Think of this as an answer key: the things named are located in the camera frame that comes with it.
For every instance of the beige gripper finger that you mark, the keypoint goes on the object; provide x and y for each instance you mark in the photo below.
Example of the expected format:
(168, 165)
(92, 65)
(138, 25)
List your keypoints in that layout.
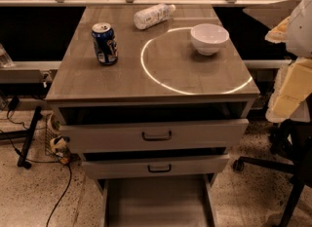
(293, 85)
(278, 34)

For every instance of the blue pepsi can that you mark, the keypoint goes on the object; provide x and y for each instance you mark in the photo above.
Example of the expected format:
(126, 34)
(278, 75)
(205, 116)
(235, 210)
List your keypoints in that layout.
(104, 43)

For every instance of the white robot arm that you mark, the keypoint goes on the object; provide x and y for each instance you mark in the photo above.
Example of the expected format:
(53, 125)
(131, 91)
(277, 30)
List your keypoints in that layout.
(299, 32)

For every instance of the grey drawer cabinet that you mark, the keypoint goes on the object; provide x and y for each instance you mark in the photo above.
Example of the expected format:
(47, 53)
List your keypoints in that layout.
(159, 77)

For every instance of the bottom open drawer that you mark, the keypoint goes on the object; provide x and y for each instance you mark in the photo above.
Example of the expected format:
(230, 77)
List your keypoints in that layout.
(168, 201)

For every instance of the top grey drawer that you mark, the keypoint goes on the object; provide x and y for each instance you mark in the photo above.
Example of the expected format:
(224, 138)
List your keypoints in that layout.
(154, 136)

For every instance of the grey drawer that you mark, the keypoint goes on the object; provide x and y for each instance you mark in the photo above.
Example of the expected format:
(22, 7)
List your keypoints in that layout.
(155, 167)
(154, 136)

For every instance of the middle grey drawer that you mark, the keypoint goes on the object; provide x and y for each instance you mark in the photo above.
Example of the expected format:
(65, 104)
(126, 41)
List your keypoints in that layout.
(155, 167)

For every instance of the black office chair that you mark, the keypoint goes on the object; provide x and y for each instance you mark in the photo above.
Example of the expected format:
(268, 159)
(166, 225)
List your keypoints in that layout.
(292, 141)

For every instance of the white ceramic bowl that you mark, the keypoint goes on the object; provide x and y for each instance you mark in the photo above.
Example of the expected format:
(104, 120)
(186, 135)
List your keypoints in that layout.
(208, 38)

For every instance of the white plastic bottle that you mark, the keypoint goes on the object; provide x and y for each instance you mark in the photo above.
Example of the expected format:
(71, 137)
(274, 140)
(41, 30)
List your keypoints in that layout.
(153, 15)

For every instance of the black stand leg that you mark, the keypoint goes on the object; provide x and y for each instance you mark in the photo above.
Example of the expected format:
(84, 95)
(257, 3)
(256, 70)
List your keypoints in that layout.
(22, 163)

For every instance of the black power adapter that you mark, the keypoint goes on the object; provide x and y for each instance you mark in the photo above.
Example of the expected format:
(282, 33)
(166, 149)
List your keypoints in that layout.
(13, 103)

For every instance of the clear plastic cup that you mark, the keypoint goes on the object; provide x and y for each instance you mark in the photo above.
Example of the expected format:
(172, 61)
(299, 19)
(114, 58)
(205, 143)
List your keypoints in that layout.
(5, 60)

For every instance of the wire basket with items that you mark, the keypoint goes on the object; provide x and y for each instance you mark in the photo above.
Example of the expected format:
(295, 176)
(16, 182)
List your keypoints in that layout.
(56, 144)

